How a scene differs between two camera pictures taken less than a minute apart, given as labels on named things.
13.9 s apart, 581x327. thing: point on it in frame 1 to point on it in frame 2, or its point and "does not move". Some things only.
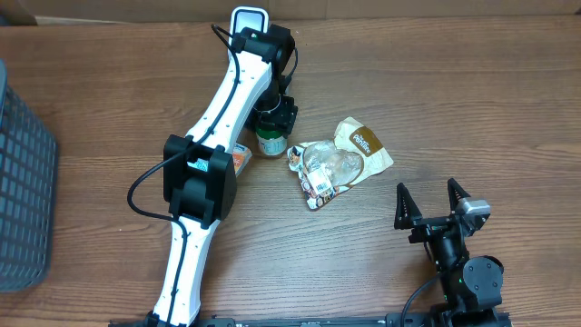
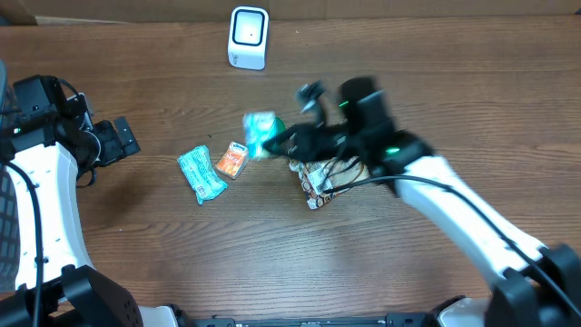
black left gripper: (285, 119) to (117, 150)
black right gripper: (407, 217) to (300, 138)
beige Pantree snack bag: (327, 168) does not move
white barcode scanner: (252, 17) does not move
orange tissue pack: (241, 157) does not move
